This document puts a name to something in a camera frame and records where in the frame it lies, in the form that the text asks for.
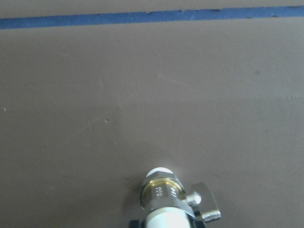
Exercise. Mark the white PPR valve with brass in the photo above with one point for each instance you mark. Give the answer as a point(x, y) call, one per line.
point(167, 205)

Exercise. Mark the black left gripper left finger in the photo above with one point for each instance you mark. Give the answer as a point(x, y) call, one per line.
point(136, 224)

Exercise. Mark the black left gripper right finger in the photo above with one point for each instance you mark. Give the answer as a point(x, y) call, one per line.
point(198, 222)

